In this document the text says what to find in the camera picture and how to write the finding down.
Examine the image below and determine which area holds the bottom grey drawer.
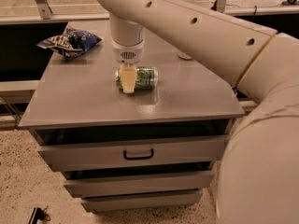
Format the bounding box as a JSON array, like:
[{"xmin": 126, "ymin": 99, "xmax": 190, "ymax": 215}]
[{"xmin": 81, "ymin": 189, "xmax": 202, "ymax": 213}]

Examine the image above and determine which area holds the middle grey drawer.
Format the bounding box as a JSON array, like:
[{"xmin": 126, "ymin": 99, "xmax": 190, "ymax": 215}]
[{"xmin": 64, "ymin": 171, "xmax": 214, "ymax": 198}]

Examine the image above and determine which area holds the black drawer handle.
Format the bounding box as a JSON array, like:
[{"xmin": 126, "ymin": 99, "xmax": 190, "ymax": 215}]
[{"xmin": 123, "ymin": 149, "xmax": 154, "ymax": 161}]

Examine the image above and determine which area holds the grey metal railing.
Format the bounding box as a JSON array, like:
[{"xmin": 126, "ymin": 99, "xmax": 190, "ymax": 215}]
[{"xmin": 0, "ymin": 0, "xmax": 299, "ymax": 26}]

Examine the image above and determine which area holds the green drink can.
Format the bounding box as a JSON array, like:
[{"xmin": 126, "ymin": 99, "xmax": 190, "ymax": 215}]
[{"xmin": 115, "ymin": 66, "xmax": 158, "ymax": 90}]

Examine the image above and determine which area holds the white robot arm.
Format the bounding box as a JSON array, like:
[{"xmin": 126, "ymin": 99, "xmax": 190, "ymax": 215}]
[{"xmin": 97, "ymin": 0, "xmax": 299, "ymax": 224}]

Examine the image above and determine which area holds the blue chip bag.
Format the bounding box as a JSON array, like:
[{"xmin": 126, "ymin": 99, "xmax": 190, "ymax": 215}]
[{"xmin": 37, "ymin": 27, "xmax": 102, "ymax": 61}]

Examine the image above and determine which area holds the grey drawer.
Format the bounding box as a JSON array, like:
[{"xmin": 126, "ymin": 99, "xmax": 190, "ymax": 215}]
[
  {"xmin": 38, "ymin": 134, "xmax": 229, "ymax": 172},
  {"xmin": 64, "ymin": 171, "xmax": 214, "ymax": 198},
  {"xmin": 81, "ymin": 189, "xmax": 202, "ymax": 213}
]

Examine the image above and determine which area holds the grey drawer cabinet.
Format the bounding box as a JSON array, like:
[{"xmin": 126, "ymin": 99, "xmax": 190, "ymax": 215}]
[{"xmin": 18, "ymin": 18, "xmax": 246, "ymax": 214}]

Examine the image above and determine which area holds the white drink can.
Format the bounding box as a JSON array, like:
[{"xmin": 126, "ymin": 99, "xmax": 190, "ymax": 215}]
[{"xmin": 178, "ymin": 50, "xmax": 192, "ymax": 61}]

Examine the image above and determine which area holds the black object on floor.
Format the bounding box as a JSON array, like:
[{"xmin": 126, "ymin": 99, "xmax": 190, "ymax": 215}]
[{"xmin": 28, "ymin": 207, "xmax": 50, "ymax": 224}]

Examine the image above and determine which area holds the top grey drawer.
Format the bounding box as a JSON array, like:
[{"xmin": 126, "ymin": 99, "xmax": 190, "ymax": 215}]
[{"xmin": 38, "ymin": 134, "xmax": 229, "ymax": 172}]

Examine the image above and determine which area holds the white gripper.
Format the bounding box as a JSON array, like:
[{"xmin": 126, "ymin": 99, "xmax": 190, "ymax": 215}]
[{"xmin": 111, "ymin": 40, "xmax": 145, "ymax": 93}]

